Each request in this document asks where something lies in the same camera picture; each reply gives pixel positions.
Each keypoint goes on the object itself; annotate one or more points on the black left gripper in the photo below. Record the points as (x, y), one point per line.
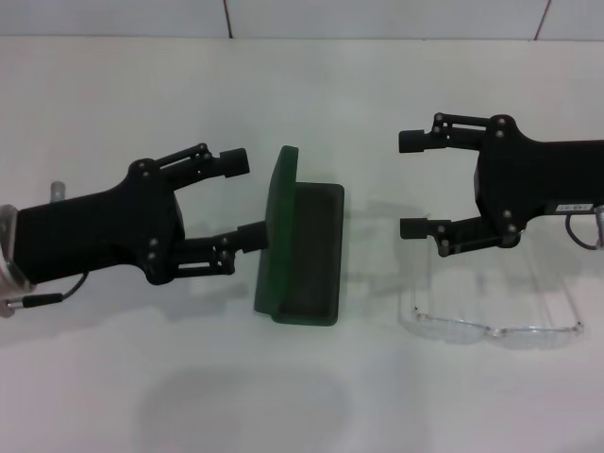
(94, 231)

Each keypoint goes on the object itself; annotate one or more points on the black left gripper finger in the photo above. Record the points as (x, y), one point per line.
(233, 162)

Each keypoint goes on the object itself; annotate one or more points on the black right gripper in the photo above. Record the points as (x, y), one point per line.
(528, 179)

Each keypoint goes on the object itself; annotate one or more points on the green glasses case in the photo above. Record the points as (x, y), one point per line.
(278, 236)

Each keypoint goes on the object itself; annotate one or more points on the clear plastic glasses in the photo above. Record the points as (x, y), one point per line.
(453, 328)

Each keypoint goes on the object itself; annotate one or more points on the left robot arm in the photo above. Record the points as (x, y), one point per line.
(5, 278)

